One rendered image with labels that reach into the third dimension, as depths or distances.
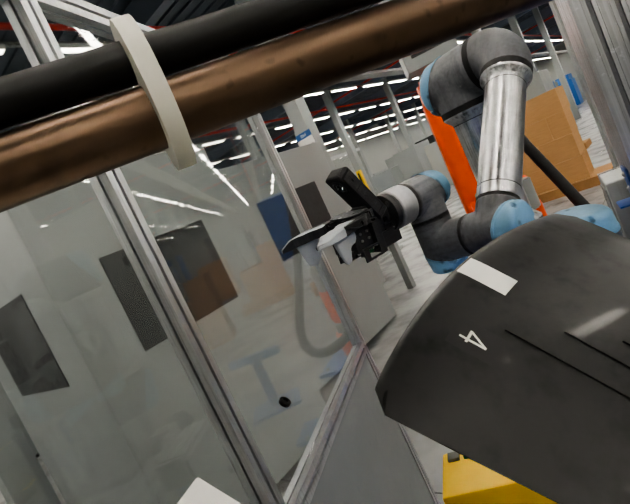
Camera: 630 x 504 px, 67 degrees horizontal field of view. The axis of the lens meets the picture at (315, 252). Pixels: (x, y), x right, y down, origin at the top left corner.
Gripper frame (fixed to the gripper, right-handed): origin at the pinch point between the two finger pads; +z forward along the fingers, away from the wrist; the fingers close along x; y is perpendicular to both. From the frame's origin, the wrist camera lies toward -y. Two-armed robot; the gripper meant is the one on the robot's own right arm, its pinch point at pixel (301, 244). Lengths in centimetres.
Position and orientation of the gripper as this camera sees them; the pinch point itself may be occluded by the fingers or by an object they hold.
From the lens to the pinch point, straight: 73.8
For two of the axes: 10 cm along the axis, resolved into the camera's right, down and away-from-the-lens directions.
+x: -6.0, 0.5, 8.0
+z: -7.2, 3.9, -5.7
